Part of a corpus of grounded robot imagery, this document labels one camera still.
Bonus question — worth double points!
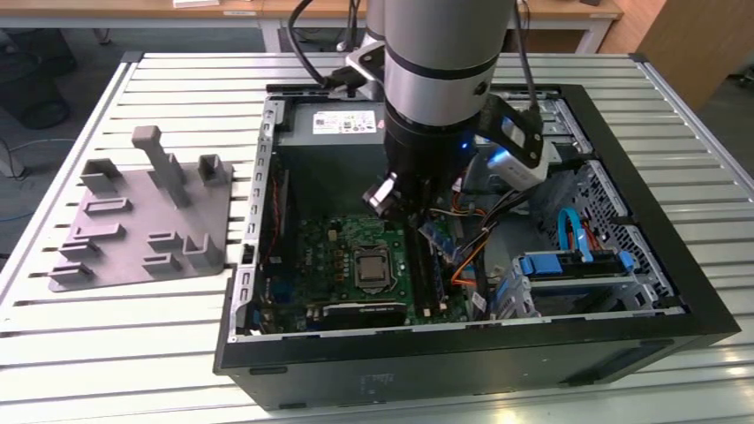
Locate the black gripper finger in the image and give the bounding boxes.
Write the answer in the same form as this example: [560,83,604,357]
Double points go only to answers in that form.
[362,172,414,220]

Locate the RAM stick with white label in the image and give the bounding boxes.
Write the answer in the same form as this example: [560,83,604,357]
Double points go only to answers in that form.
[417,220,466,265]

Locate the empty black RAM slot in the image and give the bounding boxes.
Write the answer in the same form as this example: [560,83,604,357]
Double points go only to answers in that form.
[410,220,430,317]

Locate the grey power supply unit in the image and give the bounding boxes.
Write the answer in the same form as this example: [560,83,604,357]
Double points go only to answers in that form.
[275,102,390,217]

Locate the silver CPU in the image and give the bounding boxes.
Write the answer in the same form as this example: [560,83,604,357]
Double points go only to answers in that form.
[356,254,390,282]

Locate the green motherboard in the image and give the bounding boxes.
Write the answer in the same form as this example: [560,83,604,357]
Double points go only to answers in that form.
[262,214,473,332]

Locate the black CPU socket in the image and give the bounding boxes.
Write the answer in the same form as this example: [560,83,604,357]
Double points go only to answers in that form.
[350,243,398,296]

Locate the black graphics card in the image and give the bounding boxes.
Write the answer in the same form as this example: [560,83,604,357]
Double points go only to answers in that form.
[306,299,412,330]

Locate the hard disk in blue carrier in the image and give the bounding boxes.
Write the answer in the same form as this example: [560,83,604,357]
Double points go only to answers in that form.
[518,251,636,277]

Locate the black PC case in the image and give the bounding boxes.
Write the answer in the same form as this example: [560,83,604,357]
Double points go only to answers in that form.
[213,82,743,410]

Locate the metal disk bay cage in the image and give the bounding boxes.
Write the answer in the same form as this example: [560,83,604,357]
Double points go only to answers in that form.
[492,254,673,319]

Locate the grey parts rack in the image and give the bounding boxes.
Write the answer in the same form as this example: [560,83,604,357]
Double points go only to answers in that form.
[46,125,237,293]

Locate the wooden cabinet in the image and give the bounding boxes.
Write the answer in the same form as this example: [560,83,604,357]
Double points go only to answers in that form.
[600,0,754,111]

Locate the white wrist camera black mount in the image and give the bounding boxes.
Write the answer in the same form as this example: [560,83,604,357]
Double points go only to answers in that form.
[470,95,550,192]

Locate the black cable bundle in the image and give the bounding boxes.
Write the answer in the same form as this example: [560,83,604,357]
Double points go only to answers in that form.
[480,149,597,242]

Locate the orange wires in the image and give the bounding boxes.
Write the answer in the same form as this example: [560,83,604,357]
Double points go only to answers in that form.
[450,238,490,288]

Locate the grey camera bracket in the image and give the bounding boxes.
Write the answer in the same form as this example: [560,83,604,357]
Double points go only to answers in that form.
[345,43,386,102]

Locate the black camera cable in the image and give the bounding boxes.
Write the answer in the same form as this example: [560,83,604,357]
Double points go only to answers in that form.
[287,0,356,89]
[510,0,544,120]

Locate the blue SATA cable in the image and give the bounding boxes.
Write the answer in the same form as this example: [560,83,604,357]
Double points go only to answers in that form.
[557,207,594,264]

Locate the wooden desk white frame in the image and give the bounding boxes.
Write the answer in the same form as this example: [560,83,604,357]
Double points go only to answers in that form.
[0,0,625,54]

